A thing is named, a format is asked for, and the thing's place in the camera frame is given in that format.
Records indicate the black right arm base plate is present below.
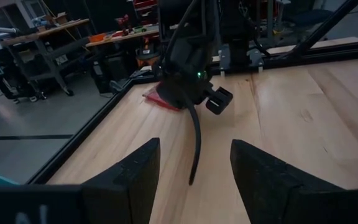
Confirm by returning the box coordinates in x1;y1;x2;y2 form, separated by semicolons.
218;43;265;77

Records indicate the black aluminium table frame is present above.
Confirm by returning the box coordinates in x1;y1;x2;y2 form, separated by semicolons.
26;0;358;185

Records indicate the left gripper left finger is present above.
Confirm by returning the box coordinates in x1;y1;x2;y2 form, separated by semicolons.
80;137;162;224

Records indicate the red Orville popcorn bag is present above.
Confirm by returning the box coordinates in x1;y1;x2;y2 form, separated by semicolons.
142;85;183;113

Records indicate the cluttered wooden workbench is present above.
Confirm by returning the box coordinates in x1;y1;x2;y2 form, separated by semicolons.
85;27;161;48

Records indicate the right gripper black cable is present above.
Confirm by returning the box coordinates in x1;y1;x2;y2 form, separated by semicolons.
178;88;203;187

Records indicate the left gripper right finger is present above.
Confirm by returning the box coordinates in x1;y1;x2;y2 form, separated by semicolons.
229;139;346;224

